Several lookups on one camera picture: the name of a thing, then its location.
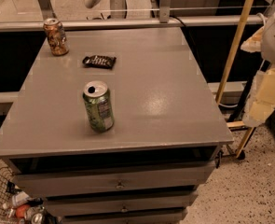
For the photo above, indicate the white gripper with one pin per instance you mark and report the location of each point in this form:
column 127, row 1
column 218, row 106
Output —
column 261, row 101

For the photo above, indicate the green soda can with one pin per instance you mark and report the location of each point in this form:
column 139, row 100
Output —
column 96, row 96

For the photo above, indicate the brown orange soda can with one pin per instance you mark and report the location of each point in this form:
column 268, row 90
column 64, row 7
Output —
column 56, row 36

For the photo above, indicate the silver can in basket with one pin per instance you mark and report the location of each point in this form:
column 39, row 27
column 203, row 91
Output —
column 38, row 218

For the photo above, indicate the grey drawer cabinet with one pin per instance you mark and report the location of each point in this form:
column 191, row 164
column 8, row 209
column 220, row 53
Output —
column 120, row 130

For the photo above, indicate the top grey drawer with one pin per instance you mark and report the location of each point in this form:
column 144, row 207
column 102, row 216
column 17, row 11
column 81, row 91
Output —
column 119, row 179

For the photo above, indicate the grey drawer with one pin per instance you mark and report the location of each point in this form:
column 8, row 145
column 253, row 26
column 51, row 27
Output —
column 119, row 179
column 122, row 203
column 171, row 215

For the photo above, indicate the black snack bar wrapper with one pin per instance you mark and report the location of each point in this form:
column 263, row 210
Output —
column 99, row 61

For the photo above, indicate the bottom grey drawer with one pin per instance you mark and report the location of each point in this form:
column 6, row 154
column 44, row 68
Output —
column 171, row 215

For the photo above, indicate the middle grey drawer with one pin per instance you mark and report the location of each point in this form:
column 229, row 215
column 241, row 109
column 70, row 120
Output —
column 122, row 203

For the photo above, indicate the grey metal railing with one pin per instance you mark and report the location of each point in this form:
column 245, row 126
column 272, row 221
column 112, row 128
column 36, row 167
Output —
column 197, row 21

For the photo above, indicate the white bottle in basket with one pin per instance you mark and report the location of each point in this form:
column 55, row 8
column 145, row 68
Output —
column 16, row 200

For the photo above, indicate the black wire basket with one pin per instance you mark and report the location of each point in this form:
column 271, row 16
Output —
column 7, row 188

